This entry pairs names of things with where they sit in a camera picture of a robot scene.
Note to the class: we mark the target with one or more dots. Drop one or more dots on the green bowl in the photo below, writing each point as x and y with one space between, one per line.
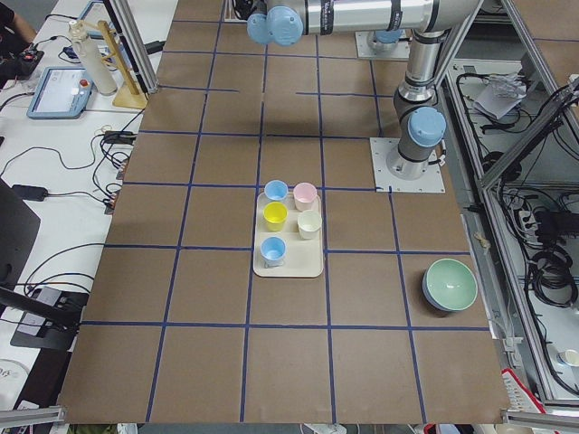
461 280

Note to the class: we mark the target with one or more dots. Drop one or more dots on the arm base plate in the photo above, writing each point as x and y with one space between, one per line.
400 53
393 174

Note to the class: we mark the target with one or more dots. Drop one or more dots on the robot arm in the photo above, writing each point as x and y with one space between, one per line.
382 41
425 22

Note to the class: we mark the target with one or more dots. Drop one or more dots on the wooden mug tree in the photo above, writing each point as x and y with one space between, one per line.
128 95

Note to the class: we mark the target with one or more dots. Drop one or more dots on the blue bowl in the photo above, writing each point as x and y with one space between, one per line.
436 290

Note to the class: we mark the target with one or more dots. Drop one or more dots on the cream plastic tray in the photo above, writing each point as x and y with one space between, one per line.
304 258

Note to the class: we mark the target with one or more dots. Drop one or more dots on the blue teach pendant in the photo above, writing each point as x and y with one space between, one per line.
62 93

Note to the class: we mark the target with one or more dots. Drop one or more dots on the pink plastic cup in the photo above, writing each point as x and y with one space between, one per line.
304 194

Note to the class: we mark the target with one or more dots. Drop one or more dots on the cream plastic cup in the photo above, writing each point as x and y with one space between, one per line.
309 224

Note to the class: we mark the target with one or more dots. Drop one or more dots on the black power adapter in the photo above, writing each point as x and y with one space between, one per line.
30 192

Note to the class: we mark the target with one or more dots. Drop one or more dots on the beige water bottle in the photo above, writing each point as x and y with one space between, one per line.
89 55

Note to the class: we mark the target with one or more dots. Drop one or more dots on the light blue plastic cup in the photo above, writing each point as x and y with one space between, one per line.
273 252

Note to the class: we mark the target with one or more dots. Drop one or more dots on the yellow plastic cup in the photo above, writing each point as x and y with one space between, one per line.
275 215

